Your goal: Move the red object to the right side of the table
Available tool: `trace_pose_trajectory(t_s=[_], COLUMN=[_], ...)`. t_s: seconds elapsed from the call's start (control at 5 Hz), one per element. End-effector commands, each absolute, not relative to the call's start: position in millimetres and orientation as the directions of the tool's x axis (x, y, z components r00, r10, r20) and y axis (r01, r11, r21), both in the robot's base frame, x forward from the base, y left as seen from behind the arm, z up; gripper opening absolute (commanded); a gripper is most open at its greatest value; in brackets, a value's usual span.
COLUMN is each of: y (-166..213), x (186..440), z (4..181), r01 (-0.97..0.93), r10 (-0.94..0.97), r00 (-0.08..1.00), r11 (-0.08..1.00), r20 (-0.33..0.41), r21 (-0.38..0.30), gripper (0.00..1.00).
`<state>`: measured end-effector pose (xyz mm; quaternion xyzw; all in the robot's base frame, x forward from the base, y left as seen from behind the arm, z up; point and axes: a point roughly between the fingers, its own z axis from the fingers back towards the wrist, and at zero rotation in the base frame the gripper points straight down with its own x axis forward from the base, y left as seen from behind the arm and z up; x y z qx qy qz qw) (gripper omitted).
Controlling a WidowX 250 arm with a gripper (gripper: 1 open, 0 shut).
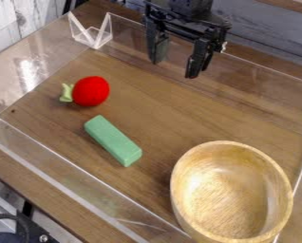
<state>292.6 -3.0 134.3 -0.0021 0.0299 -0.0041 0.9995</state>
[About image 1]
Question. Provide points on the green rectangular block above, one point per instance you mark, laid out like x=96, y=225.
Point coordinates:
x=112, y=140

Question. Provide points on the wooden bowl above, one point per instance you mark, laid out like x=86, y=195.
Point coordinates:
x=230, y=194

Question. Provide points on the clear acrylic front barrier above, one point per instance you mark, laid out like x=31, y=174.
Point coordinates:
x=82, y=201

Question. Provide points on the black clamp with screw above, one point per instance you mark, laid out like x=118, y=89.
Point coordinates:
x=31, y=232

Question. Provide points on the red plush strawberry toy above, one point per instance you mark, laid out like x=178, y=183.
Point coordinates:
x=88, y=92

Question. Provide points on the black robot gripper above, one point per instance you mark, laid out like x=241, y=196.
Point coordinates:
x=189, y=19

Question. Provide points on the clear acrylic corner bracket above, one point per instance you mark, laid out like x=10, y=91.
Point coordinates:
x=92, y=37

